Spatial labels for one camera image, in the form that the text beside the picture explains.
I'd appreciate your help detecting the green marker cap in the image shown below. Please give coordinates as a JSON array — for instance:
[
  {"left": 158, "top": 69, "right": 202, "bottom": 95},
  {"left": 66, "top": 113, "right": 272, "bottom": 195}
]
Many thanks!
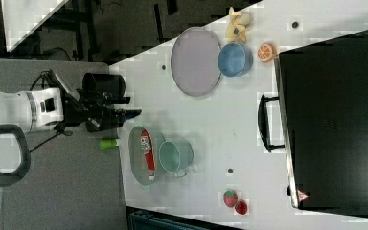
[{"left": 99, "top": 139, "right": 120, "bottom": 150}]

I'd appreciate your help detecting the large black cylinder post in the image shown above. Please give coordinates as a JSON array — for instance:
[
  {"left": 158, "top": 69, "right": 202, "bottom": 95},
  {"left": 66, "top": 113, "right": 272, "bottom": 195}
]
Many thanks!
[{"left": 82, "top": 73, "right": 126, "bottom": 97}]

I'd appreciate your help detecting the red ketchup bottle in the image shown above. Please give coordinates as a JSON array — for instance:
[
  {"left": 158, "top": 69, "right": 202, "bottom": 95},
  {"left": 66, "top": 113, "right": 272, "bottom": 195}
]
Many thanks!
[{"left": 140, "top": 129, "right": 155, "bottom": 181}]

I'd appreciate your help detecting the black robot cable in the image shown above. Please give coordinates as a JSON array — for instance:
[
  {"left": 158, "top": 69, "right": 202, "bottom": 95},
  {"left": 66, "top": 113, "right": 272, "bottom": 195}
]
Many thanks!
[{"left": 28, "top": 123, "right": 75, "bottom": 153}]

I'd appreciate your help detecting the toy strawberry with leaves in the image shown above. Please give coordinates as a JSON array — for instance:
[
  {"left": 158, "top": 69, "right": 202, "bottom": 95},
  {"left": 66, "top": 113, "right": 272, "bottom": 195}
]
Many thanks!
[{"left": 223, "top": 190, "right": 238, "bottom": 208}]

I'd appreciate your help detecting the toy orange slice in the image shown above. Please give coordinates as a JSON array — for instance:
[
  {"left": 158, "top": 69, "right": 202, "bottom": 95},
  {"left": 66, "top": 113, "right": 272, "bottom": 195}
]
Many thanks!
[{"left": 258, "top": 43, "right": 277, "bottom": 63}]

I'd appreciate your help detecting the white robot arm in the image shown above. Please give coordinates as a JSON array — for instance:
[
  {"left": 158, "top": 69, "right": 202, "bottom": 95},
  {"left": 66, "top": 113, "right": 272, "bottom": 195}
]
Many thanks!
[{"left": 0, "top": 87, "right": 142, "bottom": 187}]

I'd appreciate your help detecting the grey round plate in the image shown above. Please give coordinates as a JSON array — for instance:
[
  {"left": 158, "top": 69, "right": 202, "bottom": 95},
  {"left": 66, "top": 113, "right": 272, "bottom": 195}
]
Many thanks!
[{"left": 171, "top": 27, "right": 220, "bottom": 97}]

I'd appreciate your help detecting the blue bowl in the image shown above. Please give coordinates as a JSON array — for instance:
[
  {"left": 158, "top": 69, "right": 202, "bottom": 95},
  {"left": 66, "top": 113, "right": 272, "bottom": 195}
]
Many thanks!
[{"left": 218, "top": 42, "right": 253, "bottom": 77}]

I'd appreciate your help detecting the green metal mug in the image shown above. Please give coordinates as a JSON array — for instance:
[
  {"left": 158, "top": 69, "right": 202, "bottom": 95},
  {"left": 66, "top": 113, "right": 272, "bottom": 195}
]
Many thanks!
[{"left": 159, "top": 139, "right": 194, "bottom": 178}]

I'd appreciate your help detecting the red toy strawberry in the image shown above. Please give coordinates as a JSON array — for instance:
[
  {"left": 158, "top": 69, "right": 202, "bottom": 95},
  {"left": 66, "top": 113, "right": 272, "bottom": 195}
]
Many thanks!
[{"left": 235, "top": 200, "right": 248, "bottom": 215}]

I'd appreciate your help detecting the black toaster oven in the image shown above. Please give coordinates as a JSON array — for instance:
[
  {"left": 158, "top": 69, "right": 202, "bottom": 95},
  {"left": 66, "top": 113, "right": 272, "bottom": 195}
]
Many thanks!
[{"left": 273, "top": 30, "right": 368, "bottom": 218}]

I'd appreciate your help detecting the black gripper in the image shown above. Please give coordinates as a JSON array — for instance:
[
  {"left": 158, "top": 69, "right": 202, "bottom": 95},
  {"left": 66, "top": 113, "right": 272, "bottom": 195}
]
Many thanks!
[{"left": 61, "top": 90, "right": 142, "bottom": 132}]

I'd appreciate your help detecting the toy peeled banana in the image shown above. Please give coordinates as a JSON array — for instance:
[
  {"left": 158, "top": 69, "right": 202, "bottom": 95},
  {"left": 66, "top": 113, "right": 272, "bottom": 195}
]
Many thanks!
[{"left": 225, "top": 7, "right": 253, "bottom": 43}]

